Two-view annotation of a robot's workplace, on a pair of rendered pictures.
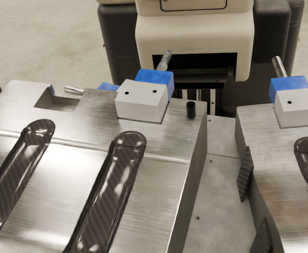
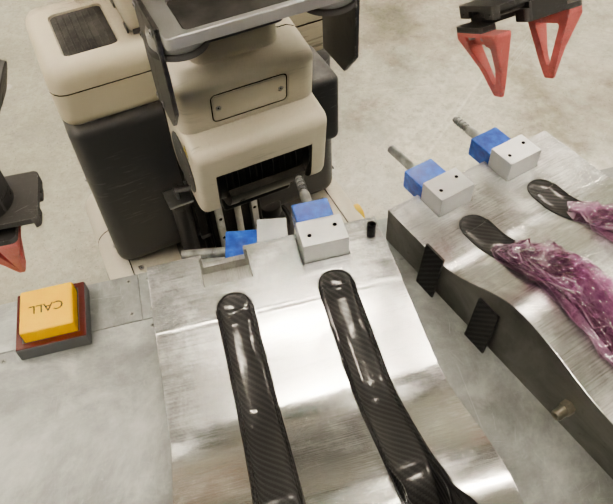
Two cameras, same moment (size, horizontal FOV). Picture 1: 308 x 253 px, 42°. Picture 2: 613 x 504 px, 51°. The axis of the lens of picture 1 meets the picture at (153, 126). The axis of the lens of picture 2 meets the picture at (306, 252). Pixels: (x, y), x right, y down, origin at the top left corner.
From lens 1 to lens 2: 36 cm
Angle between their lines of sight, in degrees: 23
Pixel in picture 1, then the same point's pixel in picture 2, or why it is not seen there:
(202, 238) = not seen: hidden behind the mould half
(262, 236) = (483, 313)
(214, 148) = not seen: hidden behind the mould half
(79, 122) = (269, 283)
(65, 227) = (337, 379)
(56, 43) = not seen: outside the picture
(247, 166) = (435, 261)
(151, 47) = (215, 169)
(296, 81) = (428, 166)
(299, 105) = (450, 190)
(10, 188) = (251, 373)
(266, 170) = (452, 259)
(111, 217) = (367, 352)
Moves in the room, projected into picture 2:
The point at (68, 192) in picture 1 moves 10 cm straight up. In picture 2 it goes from (314, 349) to (310, 289)
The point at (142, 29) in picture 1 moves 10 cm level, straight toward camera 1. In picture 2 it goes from (201, 151) to (237, 189)
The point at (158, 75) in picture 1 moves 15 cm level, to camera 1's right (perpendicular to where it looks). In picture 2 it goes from (316, 206) to (415, 149)
